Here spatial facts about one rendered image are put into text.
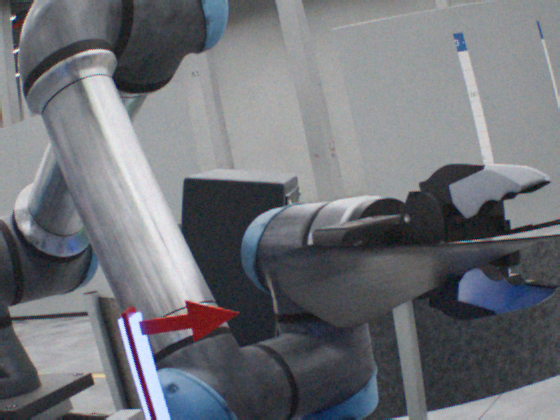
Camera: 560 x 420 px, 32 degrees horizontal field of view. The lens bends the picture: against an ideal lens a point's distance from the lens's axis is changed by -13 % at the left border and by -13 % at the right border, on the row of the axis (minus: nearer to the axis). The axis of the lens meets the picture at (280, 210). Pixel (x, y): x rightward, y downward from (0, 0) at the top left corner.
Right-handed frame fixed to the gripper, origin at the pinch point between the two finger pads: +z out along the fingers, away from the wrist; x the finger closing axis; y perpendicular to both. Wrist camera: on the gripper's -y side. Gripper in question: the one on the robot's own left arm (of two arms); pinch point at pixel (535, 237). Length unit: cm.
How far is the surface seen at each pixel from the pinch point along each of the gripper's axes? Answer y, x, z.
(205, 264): 7, 1, -57
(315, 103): 639, -115, -939
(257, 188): 12, -6, -53
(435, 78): 420, -80, -479
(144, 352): -23.7, 3.6, -8.6
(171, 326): -22.1, 2.2, -7.9
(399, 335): 106, 29, -151
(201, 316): -20.6, 1.8, -6.8
